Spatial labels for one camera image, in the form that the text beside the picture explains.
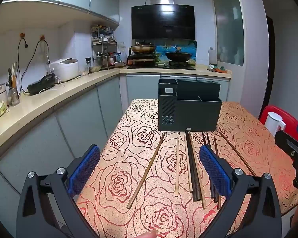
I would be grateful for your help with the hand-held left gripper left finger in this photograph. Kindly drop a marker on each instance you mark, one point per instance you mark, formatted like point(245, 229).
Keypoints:
point(85, 171)

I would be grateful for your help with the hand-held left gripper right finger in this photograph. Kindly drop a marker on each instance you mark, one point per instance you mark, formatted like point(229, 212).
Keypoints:
point(214, 171)

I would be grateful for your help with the pale bamboo chopstick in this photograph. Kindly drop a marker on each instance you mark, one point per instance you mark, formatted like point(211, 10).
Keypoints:
point(176, 166)

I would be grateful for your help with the dark grey utensil holder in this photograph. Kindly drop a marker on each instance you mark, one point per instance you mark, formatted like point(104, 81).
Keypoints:
point(196, 114)

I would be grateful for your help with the metal cup with utensils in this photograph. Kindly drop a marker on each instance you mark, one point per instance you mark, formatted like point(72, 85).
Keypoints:
point(14, 96)

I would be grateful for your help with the person's left hand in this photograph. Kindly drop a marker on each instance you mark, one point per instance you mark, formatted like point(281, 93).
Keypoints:
point(151, 234)

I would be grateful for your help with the red plastic stool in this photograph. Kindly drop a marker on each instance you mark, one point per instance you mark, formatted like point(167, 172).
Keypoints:
point(290, 119)

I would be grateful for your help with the rose printed tablecloth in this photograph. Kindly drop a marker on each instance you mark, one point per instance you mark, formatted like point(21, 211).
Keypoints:
point(129, 153)

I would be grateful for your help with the grey kitchen base cabinets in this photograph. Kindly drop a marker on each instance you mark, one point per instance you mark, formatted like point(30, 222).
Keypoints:
point(77, 114)

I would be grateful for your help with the dark door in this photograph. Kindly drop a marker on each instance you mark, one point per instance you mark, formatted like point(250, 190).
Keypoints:
point(270, 62)

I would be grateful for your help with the black countertop appliance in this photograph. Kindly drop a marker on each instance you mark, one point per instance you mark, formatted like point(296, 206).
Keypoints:
point(41, 85)

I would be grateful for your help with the orange green cleaning cloths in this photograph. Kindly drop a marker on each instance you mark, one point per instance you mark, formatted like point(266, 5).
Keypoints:
point(218, 69)

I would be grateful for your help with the white rice cooker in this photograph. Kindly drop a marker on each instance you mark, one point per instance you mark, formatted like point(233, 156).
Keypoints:
point(64, 69)

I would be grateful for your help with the black capped seasoning bottle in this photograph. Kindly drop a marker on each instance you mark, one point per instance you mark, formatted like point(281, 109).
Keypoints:
point(88, 65)

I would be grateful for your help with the napa cabbage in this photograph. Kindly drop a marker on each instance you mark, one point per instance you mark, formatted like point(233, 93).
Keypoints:
point(0, 109)

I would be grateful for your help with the black gas stove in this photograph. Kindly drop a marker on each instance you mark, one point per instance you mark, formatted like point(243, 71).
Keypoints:
point(161, 67)

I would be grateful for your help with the black wok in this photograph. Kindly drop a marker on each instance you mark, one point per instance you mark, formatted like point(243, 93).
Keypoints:
point(178, 56)

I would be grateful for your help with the metal spice rack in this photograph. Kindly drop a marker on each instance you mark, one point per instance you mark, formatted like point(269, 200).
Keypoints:
point(103, 47)

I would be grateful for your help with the frosted glass window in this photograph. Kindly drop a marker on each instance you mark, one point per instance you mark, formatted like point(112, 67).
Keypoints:
point(228, 24)

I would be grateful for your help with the blue backsplash picture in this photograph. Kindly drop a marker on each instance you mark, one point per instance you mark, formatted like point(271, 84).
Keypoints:
point(168, 45)

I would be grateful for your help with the golden frying pan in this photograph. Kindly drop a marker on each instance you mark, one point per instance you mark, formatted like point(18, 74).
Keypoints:
point(142, 47)

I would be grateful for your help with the black range hood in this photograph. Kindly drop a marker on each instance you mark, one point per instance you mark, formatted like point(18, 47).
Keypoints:
point(164, 22)

